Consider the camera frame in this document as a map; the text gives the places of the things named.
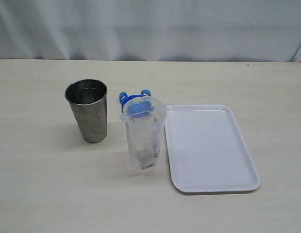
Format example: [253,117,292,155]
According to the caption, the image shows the blue container lid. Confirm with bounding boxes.
[119,89,154,118]

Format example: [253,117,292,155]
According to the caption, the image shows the stainless steel cup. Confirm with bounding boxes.
[65,79,107,143]

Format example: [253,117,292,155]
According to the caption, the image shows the clear plastic container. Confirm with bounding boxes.
[121,96,166,174]

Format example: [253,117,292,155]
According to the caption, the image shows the white plastic tray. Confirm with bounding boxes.
[165,104,261,195]

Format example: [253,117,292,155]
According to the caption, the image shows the white backdrop curtain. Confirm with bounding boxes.
[0,0,301,62]

